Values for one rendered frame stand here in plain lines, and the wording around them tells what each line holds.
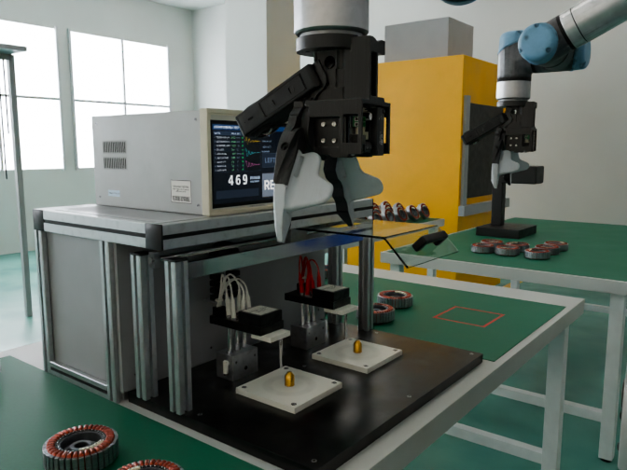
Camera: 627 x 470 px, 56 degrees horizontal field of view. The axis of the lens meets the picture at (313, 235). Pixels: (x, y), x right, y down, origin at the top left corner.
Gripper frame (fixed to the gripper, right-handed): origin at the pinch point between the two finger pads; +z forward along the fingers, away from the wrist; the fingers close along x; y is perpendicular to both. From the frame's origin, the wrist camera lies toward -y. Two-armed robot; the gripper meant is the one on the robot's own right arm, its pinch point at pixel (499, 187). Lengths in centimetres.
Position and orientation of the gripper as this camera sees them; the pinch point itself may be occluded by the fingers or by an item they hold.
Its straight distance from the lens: 147.1
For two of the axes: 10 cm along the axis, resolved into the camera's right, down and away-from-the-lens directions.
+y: 8.7, 0.7, -4.9
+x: 5.0, -1.3, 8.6
